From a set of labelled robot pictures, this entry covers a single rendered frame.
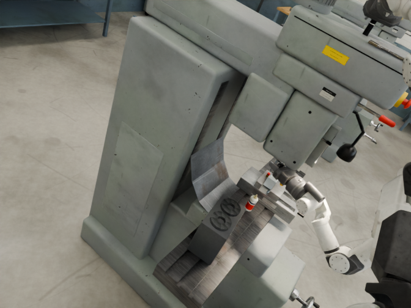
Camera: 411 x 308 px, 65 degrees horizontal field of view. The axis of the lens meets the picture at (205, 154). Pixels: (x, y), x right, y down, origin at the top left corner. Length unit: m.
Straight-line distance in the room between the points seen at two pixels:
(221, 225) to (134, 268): 1.00
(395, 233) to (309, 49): 0.66
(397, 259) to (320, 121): 0.56
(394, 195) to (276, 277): 0.92
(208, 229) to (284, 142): 0.48
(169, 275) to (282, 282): 0.71
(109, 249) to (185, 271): 0.97
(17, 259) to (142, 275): 0.78
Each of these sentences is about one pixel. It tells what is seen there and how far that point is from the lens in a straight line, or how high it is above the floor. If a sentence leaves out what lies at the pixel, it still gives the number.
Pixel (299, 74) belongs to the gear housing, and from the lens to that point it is 1.29.
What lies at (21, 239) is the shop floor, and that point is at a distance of 2.50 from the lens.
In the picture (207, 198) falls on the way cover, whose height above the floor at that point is 0.87.
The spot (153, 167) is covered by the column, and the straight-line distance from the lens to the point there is 1.70.
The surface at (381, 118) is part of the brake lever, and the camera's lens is 1.28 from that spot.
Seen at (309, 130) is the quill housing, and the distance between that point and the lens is 1.35.
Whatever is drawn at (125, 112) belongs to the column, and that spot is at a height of 1.11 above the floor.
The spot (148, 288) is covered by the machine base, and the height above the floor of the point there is 0.16.
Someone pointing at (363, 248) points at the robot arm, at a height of 1.26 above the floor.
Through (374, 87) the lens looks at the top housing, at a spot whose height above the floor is 1.78.
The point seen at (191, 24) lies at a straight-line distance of 1.51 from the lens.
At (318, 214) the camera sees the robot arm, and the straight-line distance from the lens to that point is 1.53.
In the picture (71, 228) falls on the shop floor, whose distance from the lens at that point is 2.54.
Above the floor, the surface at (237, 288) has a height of 0.55.
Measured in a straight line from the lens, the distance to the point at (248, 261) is 1.73.
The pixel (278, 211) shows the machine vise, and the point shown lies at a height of 0.95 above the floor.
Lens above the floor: 2.06
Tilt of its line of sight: 36 degrees down
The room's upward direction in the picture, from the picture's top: 25 degrees clockwise
